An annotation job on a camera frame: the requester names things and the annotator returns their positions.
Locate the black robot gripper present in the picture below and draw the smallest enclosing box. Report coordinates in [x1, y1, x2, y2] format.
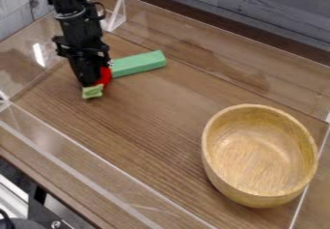
[53, 14, 111, 87]

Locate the red plush strawberry toy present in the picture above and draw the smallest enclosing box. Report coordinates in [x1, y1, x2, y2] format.
[81, 67, 112, 100]

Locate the clear acrylic corner bracket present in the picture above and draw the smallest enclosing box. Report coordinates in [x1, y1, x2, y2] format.
[100, 0, 127, 32]

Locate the clear acrylic barrier wall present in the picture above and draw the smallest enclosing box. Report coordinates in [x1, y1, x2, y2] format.
[0, 0, 330, 229]

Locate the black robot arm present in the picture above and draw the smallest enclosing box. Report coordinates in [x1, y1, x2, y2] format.
[48, 0, 111, 87]

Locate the green rectangular block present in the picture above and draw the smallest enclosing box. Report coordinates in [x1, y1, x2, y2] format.
[111, 50, 165, 78]

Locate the wooden bowl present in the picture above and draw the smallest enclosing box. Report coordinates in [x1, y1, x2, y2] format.
[202, 103, 318, 208]

